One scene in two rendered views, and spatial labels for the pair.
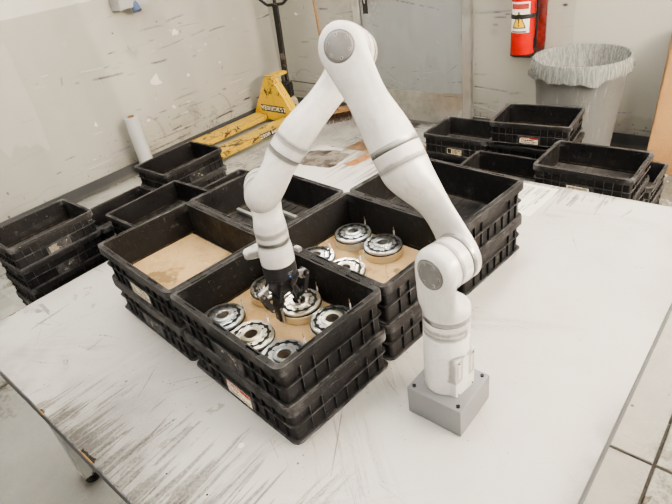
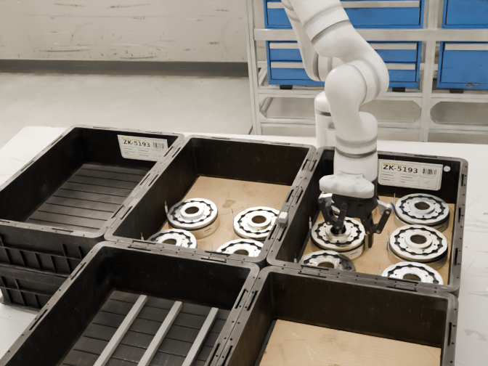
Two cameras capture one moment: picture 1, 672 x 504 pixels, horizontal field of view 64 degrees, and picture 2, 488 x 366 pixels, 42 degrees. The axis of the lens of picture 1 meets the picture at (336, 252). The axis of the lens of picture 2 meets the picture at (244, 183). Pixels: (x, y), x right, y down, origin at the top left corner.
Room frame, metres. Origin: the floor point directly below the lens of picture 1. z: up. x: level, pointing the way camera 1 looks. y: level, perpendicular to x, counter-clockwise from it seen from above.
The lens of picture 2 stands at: (1.60, 0.86, 1.58)
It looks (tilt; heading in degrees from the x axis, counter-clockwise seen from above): 32 degrees down; 242
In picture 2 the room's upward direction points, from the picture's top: 5 degrees counter-clockwise
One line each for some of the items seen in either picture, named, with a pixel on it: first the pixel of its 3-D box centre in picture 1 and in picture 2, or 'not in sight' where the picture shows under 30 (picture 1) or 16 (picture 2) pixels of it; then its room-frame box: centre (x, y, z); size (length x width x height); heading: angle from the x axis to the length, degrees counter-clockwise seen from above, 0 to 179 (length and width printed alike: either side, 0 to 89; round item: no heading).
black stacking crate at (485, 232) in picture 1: (434, 204); (90, 197); (1.35, -0.30, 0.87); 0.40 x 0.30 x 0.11; 40
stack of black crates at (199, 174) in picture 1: (189, 193); not in sight; (2.86, 0.78, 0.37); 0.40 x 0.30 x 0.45; 135
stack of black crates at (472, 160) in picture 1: (501, 198); not in sight; (2.30, -0.85, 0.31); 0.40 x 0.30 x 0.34; 45
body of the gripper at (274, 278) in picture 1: (281, 275); (355, 192); (0.99, 0.13, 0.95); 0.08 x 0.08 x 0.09
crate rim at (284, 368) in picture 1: (272, 296); (376, 210); (0.96, 0.16, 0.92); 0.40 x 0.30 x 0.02; 40
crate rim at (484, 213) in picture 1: (433, 189); (85, 177); (1.35, -0.30, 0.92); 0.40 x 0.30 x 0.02; 40
